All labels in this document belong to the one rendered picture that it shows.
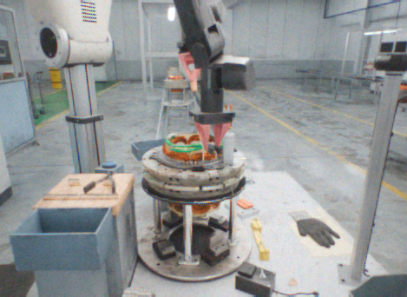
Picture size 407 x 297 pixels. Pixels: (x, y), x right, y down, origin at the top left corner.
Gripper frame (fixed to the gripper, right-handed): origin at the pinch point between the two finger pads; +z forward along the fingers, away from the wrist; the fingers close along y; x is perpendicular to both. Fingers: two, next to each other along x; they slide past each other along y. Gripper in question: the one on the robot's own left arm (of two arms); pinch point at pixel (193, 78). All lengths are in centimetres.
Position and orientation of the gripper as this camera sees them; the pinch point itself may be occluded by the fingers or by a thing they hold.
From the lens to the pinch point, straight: 89.4
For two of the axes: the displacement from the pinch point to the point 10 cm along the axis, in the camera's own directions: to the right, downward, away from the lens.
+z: 0.4, 10.0, -0.4
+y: 1.8, 0.3, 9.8
